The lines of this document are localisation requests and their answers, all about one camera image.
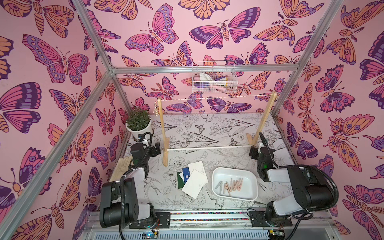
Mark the blue postcard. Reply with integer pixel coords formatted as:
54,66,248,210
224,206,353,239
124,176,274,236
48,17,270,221
183,167,191,183

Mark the green postcard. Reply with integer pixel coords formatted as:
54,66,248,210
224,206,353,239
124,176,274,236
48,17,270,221
177,172,185,189

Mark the grey clothespin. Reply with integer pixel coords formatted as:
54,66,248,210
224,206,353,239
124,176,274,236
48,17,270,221
215,181,223,191

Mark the red postcard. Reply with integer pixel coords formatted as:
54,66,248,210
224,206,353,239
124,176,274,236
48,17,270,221
182,170,208,199

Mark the plain white postcard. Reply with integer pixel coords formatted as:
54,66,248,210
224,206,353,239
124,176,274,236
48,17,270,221
188,161,207,178

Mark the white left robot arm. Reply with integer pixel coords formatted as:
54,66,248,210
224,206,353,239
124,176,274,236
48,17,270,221
99,143,159,229

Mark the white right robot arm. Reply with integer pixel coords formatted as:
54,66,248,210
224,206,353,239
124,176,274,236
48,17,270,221
250,146,339,226

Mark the potted green plant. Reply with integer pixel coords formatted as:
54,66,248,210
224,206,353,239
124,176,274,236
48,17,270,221
125,108,154,142

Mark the beige work glove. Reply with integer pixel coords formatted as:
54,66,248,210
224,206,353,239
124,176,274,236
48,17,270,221
109,156,133,182

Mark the white plastic tray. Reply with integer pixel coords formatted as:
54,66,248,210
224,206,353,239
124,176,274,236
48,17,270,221
212,167,259,202

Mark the wooden string rack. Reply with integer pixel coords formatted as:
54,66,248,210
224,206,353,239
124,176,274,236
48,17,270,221
154,91,277,167

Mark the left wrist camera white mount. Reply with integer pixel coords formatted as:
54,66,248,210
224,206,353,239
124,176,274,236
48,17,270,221
138,134,151,147

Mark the black corrugated left cable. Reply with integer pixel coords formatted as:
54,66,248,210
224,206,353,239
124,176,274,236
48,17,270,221
118,131,154,240

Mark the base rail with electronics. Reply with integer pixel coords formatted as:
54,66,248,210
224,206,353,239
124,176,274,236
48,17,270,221
80,209,342,240

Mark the white wire basket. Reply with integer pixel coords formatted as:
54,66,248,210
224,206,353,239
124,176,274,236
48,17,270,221
190,61,238,94

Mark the aluminium frame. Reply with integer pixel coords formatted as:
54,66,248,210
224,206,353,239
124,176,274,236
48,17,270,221
1,1,343,240

